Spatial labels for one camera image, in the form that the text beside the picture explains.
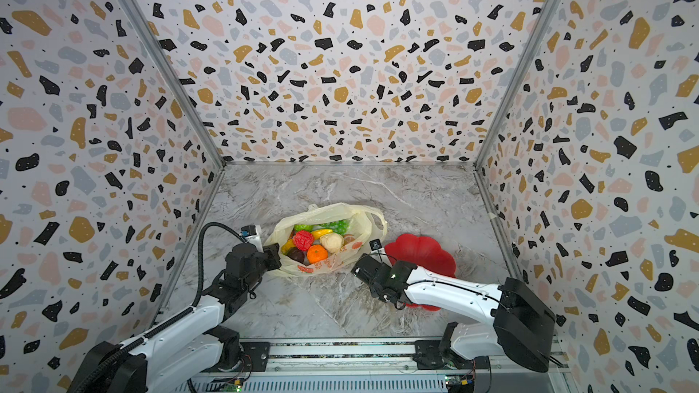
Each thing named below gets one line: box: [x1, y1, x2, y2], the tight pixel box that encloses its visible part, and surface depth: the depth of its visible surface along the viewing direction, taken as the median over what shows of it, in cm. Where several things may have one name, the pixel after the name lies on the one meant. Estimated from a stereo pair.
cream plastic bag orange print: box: [263, 202, 388, 275], surface depth 91 cm
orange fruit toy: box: [306, 243, 329, 264], surface depth 92 cm
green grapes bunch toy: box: [327, 219, 351, 236], surface depth 100 cm
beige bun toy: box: [319, 231, 345, 254], surface depth 94 cm
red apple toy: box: [293, 229, 315, 252], surface depth 92 cm
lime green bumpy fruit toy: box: [293, 223, 315, 232], surface depth 97 cm
